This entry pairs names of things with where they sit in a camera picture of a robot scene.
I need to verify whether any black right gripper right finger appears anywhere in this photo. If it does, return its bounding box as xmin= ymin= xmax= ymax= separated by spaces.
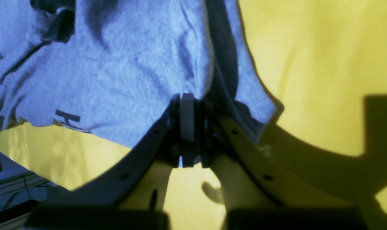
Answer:
xmin=181 ymin=96 xmax=367 ymax=230

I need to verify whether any grey t-shirt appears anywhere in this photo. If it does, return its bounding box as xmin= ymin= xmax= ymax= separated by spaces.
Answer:
xmin=0 ymin=0 xmax=276 ymax=148

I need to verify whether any yellow table cloth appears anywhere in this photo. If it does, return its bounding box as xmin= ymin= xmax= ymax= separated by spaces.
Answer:
xmin=0 ymin=0 xmax=387 ymax=230

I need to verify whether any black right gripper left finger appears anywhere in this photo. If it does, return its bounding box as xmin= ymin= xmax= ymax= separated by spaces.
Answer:
xmin=26 ymin=94 xmax=195 ymax=230

